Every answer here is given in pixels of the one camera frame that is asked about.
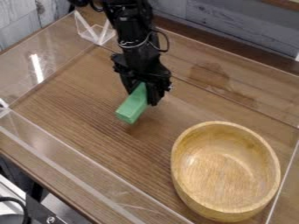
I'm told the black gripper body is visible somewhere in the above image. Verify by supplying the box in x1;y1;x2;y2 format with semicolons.
110;38;174;94

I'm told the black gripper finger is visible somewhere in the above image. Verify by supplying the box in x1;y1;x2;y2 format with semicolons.
120;73;142;95
146;82;167;106

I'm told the green rectangular block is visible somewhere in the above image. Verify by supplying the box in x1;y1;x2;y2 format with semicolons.
116;83;147;124

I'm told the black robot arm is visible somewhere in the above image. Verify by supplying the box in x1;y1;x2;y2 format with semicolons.
68;0;172;106

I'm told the brown wooden bowl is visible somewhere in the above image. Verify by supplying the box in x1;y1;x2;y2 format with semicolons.
171;121;282;222

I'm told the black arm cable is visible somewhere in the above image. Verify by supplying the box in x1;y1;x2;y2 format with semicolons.
147;29;171;54

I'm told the clear acrylic corner bracket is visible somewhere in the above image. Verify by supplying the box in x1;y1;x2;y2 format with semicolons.
74;11;116;46

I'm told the clear acrylic tray wall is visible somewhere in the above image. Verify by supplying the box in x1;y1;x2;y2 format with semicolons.
0;17;299;224

